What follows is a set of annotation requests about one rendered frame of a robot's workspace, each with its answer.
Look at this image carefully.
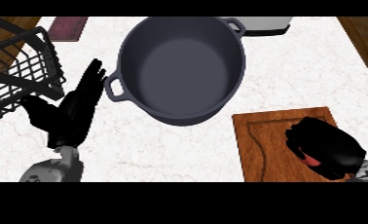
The brown wooden panel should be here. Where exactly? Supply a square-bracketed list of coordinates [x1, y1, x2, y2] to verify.
[337, 16, 368, 58]

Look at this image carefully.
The brown wooden cabinet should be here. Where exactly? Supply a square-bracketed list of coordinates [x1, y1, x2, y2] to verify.
[0, 16, 43, 73]

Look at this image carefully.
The dark grey oval pot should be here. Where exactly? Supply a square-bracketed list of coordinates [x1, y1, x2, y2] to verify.
[103, 16, 247, 128]

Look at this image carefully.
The brown wooden cutting board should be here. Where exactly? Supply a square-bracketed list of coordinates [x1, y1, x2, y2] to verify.
[232, 105, 353, 183]

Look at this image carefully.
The red bell pepper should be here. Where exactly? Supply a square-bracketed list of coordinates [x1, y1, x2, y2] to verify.
[300, 152, 324, 168]

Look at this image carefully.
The white appliance with dark base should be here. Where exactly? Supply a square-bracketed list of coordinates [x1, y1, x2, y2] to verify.
[220, 16, 292, 37]

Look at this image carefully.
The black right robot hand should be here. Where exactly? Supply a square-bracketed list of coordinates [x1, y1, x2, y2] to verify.
[285, 116, 368, 181]

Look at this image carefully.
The black wire basket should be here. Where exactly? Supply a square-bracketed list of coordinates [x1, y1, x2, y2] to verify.
[0, 18, 68, 119]

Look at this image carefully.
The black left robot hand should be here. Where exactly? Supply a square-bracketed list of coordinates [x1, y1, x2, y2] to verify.
[19, 58, 109, 150]

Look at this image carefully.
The dark red flat mat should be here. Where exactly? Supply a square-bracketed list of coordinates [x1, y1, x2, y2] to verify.
[49, 16, 90, 43]

